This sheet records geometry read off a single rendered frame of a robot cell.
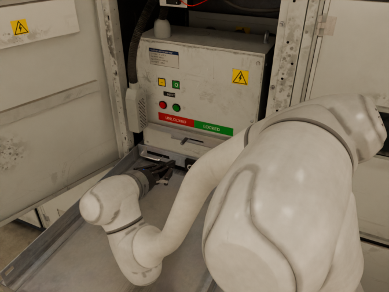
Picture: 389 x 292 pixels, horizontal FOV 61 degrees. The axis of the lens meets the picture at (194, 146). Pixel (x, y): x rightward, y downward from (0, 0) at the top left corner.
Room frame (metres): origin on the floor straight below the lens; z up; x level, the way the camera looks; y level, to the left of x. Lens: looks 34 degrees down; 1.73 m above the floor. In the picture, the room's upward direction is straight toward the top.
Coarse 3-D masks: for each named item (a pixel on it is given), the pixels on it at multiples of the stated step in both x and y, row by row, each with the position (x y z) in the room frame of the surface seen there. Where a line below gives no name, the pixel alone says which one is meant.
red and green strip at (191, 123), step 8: (160, 112) 1.18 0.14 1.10; (168, 120) 1.16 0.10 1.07; (176, 120) 1.15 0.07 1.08; (184, 120) 1.13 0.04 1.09; (192, 120) 1.12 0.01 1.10; (200, 128) 1.10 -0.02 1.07; (208, 128) 1.09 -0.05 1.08; (216, 128) 1.08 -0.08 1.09; (224, 128) 1.06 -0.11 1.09; (232, 128) 1.05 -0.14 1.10
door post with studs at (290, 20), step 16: (288, 0) 0.96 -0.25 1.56; (304, 0) 0.94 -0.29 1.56; (288, 16) 0.95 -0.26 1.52; (288, 32) 0.95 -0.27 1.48; (288, 48) 0.95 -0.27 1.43; (288, 64) 0.94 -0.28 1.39; (272, 80) 0.96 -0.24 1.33; (288, 80) 0.94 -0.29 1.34; (272, 96) 0.96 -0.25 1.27; (288, 96) 0.94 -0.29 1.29; (272, 112) 0.96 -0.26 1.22
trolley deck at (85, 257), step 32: (160, 192) 0.98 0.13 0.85; (160, 224) 0.82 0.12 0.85; (64, 256) 0.68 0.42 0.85; (96, 256) 0.68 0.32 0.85; (192, 256) 0.68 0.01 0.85; (32, 288) 0.57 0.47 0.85; (64, 288) 0.57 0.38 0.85; (96, 288) 0.57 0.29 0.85; (128, 288) 0.57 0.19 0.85; (160, 288) 0.57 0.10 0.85; (192, 288) 0.57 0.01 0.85
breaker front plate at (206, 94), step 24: (144, 48) 1.20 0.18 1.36; (168, 48) 1.16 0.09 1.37; (192, 48) 1.12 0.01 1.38; (144, 72) 1.20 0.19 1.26; (168, 72) 1.16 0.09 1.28; (192, 72) 1.12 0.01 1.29; (216, 72) 1.08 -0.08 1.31; (168, 96) 1.16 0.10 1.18; (192, 96) 1.12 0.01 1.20; (216, 96) 1.08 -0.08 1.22; (240, 96) 1.04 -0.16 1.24; (216, 120) 1.08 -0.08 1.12; (240, 120) 1.04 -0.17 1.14; (168, 144) 1.17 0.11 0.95; (192, 144) 1.12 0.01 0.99
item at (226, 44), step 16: (144, 32) 1.28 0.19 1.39; (176, 32) 1.28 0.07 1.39; (192, 32) 1.28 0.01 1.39; (208, 32) 1.28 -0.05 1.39; (224, 32) 1.28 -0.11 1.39; (240, 32) 1.28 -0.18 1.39; (224, 48) 1.07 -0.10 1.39; (240, 48) 1.09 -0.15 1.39; (256, 48) 1.09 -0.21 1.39; (272, 48) 1.11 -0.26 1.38; (272, 64) 1.14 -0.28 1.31
